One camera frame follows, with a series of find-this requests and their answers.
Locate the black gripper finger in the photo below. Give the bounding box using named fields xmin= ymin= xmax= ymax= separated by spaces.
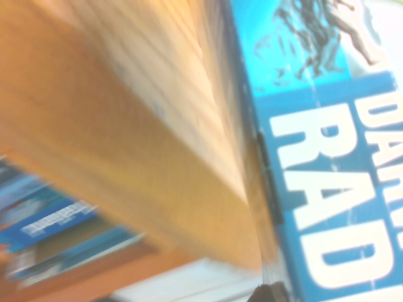
xmin=247 ymin=281 xmax=293 ymax=302

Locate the blue Darwin's Radio paperback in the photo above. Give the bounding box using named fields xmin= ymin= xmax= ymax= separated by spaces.
xmin=220 ymin=0 xmax=403 ymax=302

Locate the dark teal spine book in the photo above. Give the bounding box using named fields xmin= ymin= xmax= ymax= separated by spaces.
xmin=6 ymin=228 xmax=146 ymax=286

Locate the blue Thailand book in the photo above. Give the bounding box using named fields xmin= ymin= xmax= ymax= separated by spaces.
xmin=0 ymin=198 xmax=99 ymax=254

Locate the wooden bookshelf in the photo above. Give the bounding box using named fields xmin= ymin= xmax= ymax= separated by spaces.
xmin=0 ymin=0 xmax=266 ymax=302

